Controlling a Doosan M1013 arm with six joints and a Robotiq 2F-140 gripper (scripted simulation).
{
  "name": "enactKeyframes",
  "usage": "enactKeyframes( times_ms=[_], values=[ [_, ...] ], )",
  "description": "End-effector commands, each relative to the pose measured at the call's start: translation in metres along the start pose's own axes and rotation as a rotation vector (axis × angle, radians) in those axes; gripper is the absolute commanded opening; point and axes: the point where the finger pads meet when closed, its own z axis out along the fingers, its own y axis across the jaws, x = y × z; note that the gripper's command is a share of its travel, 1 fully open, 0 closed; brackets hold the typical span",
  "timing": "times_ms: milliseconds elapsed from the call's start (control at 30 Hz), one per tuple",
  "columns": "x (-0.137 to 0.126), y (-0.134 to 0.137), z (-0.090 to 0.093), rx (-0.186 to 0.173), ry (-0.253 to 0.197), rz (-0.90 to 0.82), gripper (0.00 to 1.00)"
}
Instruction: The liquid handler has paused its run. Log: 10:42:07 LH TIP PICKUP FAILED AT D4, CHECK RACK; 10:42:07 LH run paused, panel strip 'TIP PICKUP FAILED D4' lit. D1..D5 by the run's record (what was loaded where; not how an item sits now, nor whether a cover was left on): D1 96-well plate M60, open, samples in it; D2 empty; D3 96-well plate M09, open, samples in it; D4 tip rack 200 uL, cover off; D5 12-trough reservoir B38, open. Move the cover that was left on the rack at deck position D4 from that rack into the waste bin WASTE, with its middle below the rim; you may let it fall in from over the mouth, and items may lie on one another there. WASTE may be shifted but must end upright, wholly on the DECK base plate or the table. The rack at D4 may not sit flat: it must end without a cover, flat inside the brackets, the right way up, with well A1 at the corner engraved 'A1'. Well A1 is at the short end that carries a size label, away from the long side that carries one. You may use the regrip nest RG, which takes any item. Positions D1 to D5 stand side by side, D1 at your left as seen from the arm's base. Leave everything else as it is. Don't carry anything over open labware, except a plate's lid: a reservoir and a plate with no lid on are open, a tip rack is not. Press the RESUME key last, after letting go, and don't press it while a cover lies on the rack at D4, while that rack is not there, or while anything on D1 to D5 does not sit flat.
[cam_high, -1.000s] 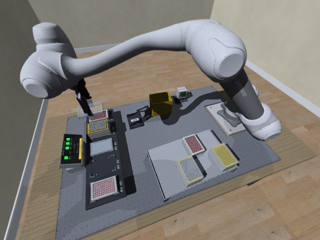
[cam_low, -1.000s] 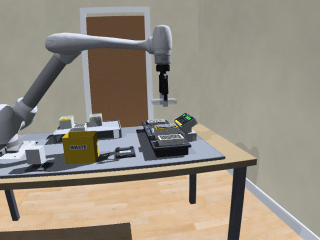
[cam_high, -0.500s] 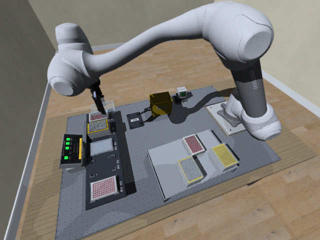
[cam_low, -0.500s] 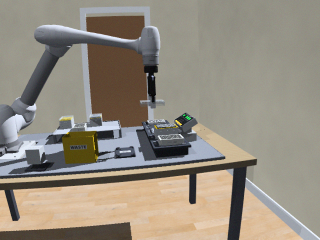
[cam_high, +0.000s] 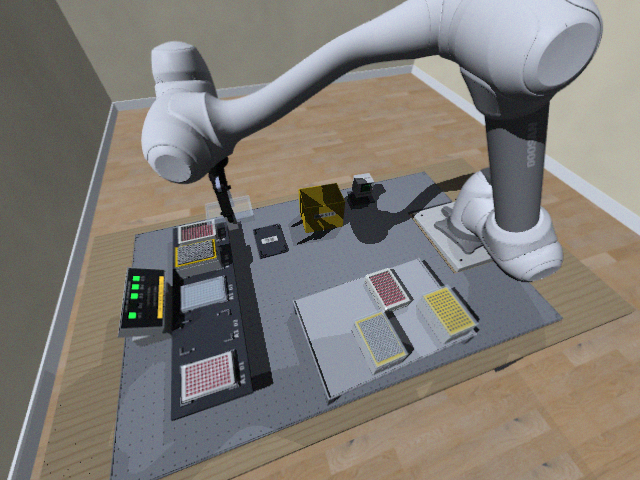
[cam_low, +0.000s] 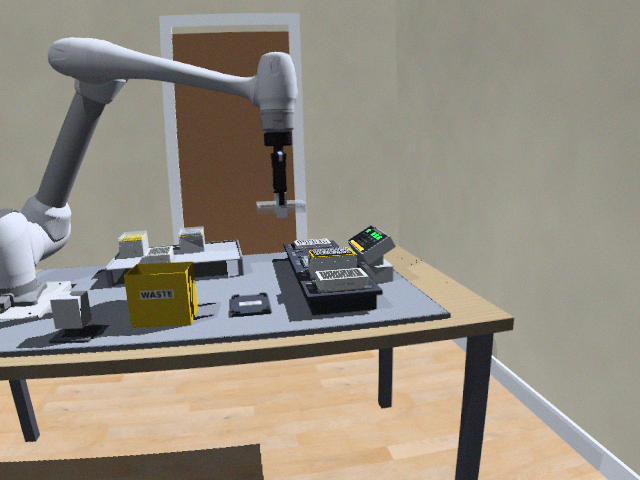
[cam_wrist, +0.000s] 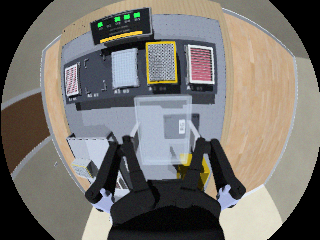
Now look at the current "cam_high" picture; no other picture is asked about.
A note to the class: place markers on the yellow waste bin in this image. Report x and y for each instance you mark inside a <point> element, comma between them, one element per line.
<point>321,207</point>

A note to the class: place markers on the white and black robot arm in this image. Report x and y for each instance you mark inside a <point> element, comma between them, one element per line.
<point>510,52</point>

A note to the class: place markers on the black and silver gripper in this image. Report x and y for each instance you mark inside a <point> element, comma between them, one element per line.
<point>218,179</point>

